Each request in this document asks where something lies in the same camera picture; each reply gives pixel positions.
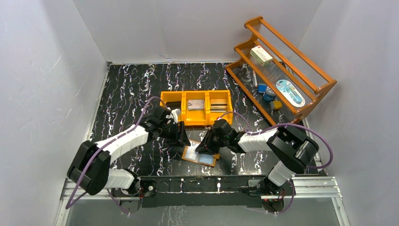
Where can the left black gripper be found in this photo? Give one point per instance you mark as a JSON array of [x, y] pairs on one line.
[[176, 133]]

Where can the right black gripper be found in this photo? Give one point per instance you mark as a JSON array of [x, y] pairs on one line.
[[212, 139]]

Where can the orange card holder wallet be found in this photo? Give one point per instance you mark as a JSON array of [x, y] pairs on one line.
[[189, 154]]

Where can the orange three-compartment bin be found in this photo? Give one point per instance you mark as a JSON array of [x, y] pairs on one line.
[[199, 117]]

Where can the silver card stack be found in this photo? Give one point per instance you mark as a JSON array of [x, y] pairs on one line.
[[196, 104]]

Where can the orange card stack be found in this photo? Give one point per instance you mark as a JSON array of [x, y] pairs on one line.
[[218, 105]]

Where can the blue packaged cutter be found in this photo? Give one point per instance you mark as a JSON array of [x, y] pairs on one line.
[[289, 91]]

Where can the orange wooden shelf rack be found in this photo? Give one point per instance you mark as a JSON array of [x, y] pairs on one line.
[[288, 63]]

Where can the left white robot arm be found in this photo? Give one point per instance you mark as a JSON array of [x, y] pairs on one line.
[[91, 166]]

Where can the black card in bin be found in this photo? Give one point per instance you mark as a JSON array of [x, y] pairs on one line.
[[173, 105]]

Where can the yellow grey sharpener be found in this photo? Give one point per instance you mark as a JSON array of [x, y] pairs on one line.
[[275, 105]]

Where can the blue eraser block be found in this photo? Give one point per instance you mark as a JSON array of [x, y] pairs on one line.
[[261, 88]]

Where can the white pen marker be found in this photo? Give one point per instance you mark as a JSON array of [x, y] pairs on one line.
[[254, 79]]

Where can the white red box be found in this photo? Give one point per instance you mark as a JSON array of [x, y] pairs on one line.
[[260, 55]]

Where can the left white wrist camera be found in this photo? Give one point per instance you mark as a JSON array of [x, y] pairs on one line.
[[175, 115]]

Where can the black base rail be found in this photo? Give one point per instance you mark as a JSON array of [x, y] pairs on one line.
[[247, 191]]

